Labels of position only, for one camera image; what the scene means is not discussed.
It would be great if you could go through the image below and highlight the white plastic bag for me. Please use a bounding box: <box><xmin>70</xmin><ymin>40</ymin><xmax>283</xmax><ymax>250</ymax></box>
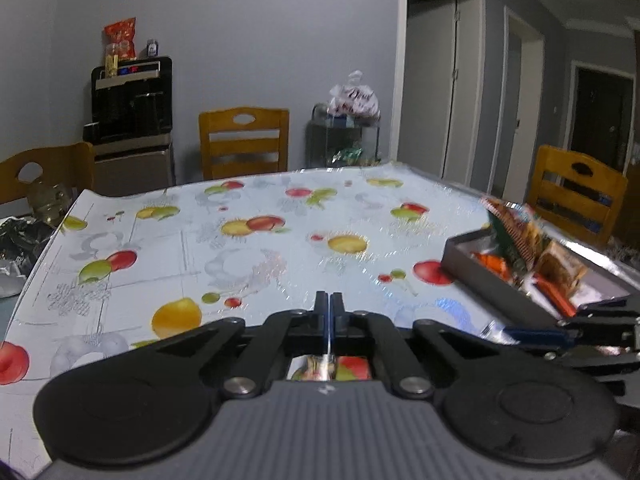
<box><xmin>326</xmin><ymin>70</ymin><xmax>382</xmax><ymax>119</ymax></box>

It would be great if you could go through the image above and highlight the glass fish tank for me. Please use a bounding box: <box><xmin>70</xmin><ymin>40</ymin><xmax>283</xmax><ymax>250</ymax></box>
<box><xmin>305</xmin><ymin>103</ymin><xmax>384</xmax><ymax>169</ymax></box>

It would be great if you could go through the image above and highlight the wooden chair with round cutout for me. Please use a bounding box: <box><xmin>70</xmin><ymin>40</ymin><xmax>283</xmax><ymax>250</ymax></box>
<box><xmin>0</xmin><ymin>142</ymin><xmax>97</xmax><ymax>207</ymax></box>

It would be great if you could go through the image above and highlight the crumpled black foil bag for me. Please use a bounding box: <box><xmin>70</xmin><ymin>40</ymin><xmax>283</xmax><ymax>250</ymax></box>
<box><xmin>0</xmin><ymin>217</ymin><xmax>57</xmax><ymax>299</ymax></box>

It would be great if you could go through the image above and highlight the glass bowl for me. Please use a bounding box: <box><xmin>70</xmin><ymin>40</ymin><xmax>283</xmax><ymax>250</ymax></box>
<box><xmin>26</xmin><ymin>182</ymin><xmax>77</xmax><ymax>222</ymax></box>

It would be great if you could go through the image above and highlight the white room door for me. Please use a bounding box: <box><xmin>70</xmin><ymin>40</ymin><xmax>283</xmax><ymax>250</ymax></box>
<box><xmin>504</xmin><ymin>27</ymin><xmax>527</xmax><ymax>194</ymax></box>

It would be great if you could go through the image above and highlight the red snack bag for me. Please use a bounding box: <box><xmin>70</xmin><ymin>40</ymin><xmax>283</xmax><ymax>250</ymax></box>
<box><xmin>103</xmin><ymin>17</ymin><xmax>137</xmax><ymax>62</ymax></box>

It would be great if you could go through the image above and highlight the dark entrance door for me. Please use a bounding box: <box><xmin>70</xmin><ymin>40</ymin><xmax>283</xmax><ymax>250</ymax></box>
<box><xmin>569</xmin><ymin>62</ymin><xmax>634</xmax><ymax>172</ymax></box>

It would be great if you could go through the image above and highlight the grey cardboard box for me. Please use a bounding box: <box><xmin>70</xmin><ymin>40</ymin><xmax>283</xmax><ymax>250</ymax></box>
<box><xmin>440</xmin><ymin>229</ymin><xmax>634</xmax><ymax>334</ymax></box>

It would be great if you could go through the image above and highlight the fruit printed plastic tablecloth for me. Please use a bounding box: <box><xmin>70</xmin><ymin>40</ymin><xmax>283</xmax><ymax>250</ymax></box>
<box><xmin>0</xmin><ymin>162</ymin><xmax>632</xmax><ymax>472</ymax></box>

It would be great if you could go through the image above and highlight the clear bag of brown snacks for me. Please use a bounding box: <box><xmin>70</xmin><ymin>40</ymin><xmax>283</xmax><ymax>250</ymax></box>
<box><xmin>534</xmin><ymin>239</ymin><xmax>589</xmax><ymax>302</ymax></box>

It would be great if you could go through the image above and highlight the green shrimp chips bag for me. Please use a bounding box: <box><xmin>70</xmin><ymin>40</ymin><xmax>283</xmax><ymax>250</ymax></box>
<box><xmin>481</xmin><ymin>197</ymin><xmax>544</xmax><ymax>274</ymax></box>

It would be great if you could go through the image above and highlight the wooden chair with dark cutout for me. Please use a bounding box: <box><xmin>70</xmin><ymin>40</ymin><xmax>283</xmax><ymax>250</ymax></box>
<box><xmin>526</xmin><ymin>144</ymin><xmax>629</xmax><ymax>249</ymax></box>

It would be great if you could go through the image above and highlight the black water dispenser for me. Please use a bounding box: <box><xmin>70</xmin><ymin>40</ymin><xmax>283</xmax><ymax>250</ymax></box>
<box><xmin>81</xmin><ymin>56</ymin><xmax>177</xmax><ymax>199</ymax></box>

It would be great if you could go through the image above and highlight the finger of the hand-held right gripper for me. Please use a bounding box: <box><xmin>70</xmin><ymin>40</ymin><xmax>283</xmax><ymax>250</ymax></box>
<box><xmin>504</xmin><ymin>326</ymin><xmax>637</xmax><ymax>349</ymax></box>
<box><xmin>559</xmin><ymin>293</ymin><xmax>640</xmax><ymax>329</ymax></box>

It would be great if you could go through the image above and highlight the wooden chair with oval cutout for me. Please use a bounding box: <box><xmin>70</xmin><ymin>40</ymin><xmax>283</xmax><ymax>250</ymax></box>
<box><xmin>197</xmin><ymin>106</ymin><xmax>291</xmax><ymax>182</ymax></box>

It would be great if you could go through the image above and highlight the long orange bar packet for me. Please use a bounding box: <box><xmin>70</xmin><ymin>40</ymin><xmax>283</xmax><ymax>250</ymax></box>
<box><xmin>531</xmin><ymin>274</ymin><xmax>577</xmax><ymax>319</ymax></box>

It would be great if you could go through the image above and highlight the orange snack packet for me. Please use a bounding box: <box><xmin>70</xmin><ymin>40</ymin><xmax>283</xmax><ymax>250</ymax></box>
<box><xmin>471</xmin><ymin>252</ymin><xmax>514</xmax><ymax>282</ymax></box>

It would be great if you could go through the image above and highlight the grey room door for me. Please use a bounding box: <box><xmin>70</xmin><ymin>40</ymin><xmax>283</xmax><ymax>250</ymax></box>
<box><xmin>401</xmin><ymin>0</ymin><xmax>459</xmax><ymax>179</ymax></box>

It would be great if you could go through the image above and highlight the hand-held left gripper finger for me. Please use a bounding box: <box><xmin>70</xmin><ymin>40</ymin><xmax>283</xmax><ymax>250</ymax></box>
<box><xmin>152</xmin><ymin>291</ymin><xmax>331</xmax><ymax>399</ymax></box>
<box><xmin>330</xmin><ymin>291</ymin><xmax>507</xmax><ymax>399</ymax></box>

